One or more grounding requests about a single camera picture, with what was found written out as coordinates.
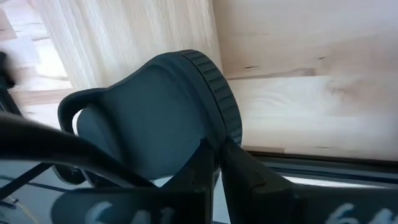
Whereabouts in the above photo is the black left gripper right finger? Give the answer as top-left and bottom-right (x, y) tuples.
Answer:
(221, 138), (398, 224)

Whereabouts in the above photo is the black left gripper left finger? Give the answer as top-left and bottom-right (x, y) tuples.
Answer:
(50, 138), (221, 224)

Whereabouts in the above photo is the black rubber slide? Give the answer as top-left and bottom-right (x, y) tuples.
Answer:
(57, 49), (244, 188)

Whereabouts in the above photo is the thick black looped cable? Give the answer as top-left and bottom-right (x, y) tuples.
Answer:
(0, 113), (157, 190)

